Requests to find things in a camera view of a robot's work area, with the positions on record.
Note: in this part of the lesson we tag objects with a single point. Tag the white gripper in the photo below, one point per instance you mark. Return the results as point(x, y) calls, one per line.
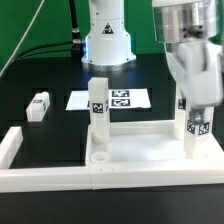
point(196, 69)

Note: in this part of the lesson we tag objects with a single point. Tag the fiducial marker sheet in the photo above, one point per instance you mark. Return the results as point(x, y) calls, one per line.
point(118, 99)

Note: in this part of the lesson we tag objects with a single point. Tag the white L-shaped fence frame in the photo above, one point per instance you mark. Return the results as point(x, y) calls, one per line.
point(90, 177)

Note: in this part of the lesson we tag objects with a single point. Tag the white desk top panel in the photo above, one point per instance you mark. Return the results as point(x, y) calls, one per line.
point(151, 145)

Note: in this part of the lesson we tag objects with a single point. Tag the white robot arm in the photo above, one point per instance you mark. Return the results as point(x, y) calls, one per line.
point(185, 27)

